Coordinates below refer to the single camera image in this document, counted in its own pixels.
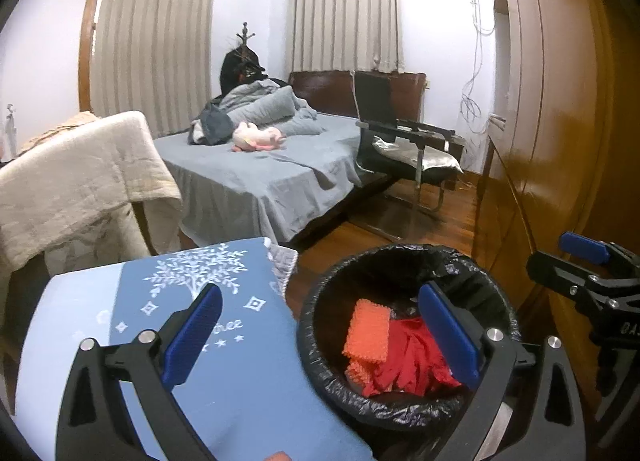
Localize red cloth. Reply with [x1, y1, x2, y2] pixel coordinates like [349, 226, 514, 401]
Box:
[362, 317, 462, 397]

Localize orange foam net sleeve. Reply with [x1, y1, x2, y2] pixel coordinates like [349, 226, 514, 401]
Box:
[342, 299, 390, 386]

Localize black lined trash bin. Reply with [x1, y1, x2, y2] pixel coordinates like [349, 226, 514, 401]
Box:
[297, 244, 521, 434]

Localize brown wooden wardrobe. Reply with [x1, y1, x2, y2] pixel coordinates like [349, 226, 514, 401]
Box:
[474, 0, 639, 314]

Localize blue tree print blanket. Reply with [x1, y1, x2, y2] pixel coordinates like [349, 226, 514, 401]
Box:
[14, 238, 372, 460]

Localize bed with grey sheet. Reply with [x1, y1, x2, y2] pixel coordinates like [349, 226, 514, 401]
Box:
[154, 112, 382, 247]

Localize beige quilt over table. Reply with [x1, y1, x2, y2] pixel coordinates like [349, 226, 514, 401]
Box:
[1, 111, 182, 279]

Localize silver cushion on chair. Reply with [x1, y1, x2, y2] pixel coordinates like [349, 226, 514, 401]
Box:
[372, 136, 462, 173]

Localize black metal chair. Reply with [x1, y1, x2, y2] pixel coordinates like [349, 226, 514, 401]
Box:
[350, 71, 462, 214]

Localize pink plush toy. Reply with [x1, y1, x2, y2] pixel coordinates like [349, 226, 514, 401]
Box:
[232, 122, 285, 152]

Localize grey bedding pile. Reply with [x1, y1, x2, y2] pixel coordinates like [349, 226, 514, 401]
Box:
[188, 79, 323, 146]

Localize dark wooden headboard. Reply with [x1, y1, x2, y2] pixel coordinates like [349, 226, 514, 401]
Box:
[288, 70, 426, 122]

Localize left beige curtain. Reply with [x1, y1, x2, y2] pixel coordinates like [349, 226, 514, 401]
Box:
[89, 0, 214, 137]

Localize beige curtain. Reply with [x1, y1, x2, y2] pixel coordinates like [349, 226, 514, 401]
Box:
[89, 0, 214, 137]
[288, 0, 405, 73]

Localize right beige curtain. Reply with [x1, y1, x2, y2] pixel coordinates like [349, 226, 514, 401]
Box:
[288, 0, 405, 73]

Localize hanging white cables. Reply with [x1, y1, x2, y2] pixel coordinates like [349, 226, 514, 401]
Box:
[458, 0, 497, 135]

